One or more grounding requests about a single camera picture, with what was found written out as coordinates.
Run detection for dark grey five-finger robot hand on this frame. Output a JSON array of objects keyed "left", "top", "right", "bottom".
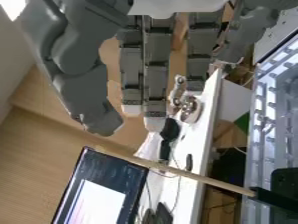
[{"left": 17, "top": 0, "right": 290, "bottom": 138}]

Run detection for thin wooden chopstick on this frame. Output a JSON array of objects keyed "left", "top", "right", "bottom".
[{"left": 93, "top": 146, "right": 258, "bottom": 198}]

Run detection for small white jointed device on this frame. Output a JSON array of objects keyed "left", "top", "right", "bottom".
[{"left": 166, "top": 74, "right": 203, "bottom": 124}]

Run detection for white desk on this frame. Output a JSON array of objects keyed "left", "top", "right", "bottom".
[{"left": 132, "top": 68, "right": 225, "bottom": 224}]

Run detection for computer screen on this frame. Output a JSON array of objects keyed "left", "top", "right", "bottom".
[{"left": 49, "top": 145, "right": 150, "bottom": 224}]

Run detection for clear box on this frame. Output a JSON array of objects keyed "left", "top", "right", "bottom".
[{"left": 242, "top": 43, "right": 298, "bottom": 224}]

